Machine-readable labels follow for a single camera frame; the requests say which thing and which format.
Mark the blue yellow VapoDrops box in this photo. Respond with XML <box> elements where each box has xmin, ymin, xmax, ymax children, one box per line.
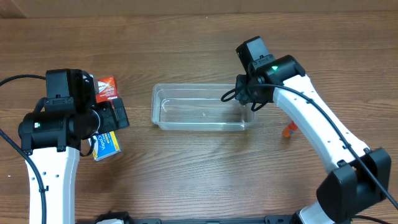
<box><xmin>88</xmin><ymin>131</ymin><xmax>122</xmax><ymax>161</ymax></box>

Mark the orange bottle white cap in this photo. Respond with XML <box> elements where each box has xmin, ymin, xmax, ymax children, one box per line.
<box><xmin>282</xmin><ymin>121</ymin><xmax>298</xmax><ymax>138</ymax></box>

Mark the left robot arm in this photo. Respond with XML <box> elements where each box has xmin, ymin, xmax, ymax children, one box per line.
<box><xmin>18</xmin><ymin>68</ymin><xmax>129</xmax><ymax>223</ymax></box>

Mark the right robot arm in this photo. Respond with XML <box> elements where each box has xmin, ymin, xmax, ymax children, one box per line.
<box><xmin>233</xmin><ymin>37</ymin><xmax>393</xmax><ymax>223</ymax></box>

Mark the clear plastic container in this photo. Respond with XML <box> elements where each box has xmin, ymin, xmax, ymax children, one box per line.
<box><xmin>151</xmin><ymin>83</ymin><xmax>256</xmax><ymax>131</ymax></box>

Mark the red cardboard box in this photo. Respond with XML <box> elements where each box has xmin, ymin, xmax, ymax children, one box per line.
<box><xmin>96</xmin><ymin>76</ymin><xmax>119</xmax><ymax>103</ymax></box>

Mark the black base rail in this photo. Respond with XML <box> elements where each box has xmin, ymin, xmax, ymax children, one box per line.
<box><xmin>74</xmin><ymin>211</ymin><xmax>351</xmax><ymax>224</ymax></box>

